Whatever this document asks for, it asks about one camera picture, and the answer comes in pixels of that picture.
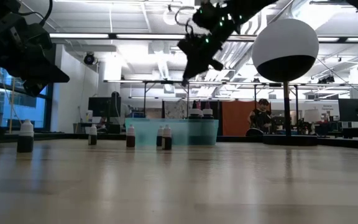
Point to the teal translucent plastic bin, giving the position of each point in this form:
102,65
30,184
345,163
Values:
154,130

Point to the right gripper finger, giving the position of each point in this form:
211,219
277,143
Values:
197,68
187,68

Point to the black monitor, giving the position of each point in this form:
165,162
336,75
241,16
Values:
101,107
356,110

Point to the small beige-label dropper bottle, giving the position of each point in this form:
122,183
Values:
92,137

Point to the small black dropper bottle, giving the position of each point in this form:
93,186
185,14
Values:
159,138

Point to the blue dropper bottle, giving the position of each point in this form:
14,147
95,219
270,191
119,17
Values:
167,140

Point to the person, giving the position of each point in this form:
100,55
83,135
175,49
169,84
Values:
125,110
261,119

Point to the large blue food coloring bottle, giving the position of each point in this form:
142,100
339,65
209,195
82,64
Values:
194,112

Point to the white shade table lamp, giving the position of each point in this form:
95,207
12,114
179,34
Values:
312,115

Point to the large purple food coloring bottle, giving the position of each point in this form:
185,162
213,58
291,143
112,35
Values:
207,112

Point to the small dark dropper bottle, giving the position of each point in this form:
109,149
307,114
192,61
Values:
26,140

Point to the ceiling strip light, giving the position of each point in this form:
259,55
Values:
79,35

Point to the orange partition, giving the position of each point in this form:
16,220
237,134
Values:
235,119

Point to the small maroon dropper bottle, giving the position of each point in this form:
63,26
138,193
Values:
130,138

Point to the white globe lamp black stand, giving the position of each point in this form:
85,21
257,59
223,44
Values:
284,46

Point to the black ceiling spotlight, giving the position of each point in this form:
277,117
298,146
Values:
89,58

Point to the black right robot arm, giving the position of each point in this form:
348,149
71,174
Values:
247,7

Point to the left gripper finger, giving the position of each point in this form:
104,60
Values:
45,76

